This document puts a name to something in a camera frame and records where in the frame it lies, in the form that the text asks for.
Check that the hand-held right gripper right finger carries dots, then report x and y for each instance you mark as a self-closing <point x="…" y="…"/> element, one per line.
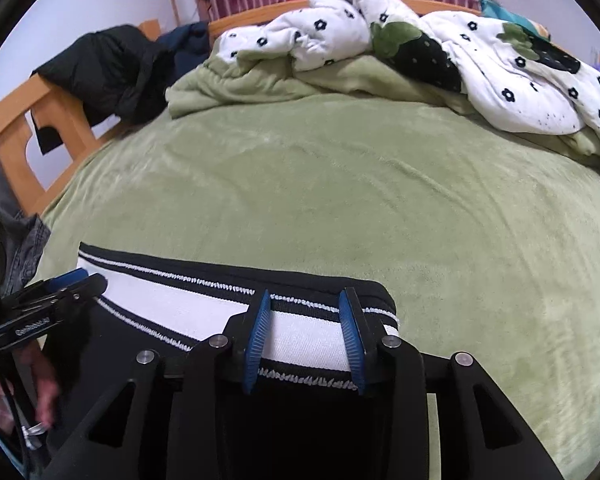
<point x="352" y="347"/>

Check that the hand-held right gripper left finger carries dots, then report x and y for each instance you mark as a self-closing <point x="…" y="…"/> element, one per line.
<point x="257" y="347"/>

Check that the black jacket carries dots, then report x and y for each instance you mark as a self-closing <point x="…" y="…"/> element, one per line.
<point x="110" y="70"/>

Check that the green fleece bed sheet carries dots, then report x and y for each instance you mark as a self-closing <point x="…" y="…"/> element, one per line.
<point x="330" y="200"/>

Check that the navy blue garment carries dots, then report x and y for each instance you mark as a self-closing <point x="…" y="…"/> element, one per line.
<point x="187" y="52"/>

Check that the wooden coat rack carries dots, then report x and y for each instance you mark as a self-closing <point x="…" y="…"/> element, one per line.
<point x="187" y="5"/>

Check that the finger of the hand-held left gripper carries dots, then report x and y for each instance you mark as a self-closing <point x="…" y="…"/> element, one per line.
<point x="55" y="284"/>
<point x="65" y="296"/>

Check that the grey jeans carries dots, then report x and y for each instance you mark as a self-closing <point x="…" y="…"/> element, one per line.
<point x="10" y="230"/>

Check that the black pants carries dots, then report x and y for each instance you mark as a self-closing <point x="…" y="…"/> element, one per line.
<point x="190" y="310"/>

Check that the teal pillow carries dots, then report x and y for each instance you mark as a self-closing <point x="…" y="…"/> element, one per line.
<point x="510" y="17"/>

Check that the wooden bed frame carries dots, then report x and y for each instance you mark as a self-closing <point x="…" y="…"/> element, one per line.
<point x="55" y="125"/>

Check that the white floral quilt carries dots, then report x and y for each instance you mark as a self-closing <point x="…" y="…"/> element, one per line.
<point x="430" y="50"/>

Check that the person's left hand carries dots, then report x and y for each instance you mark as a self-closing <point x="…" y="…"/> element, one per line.
<point x="42" y="385"/>

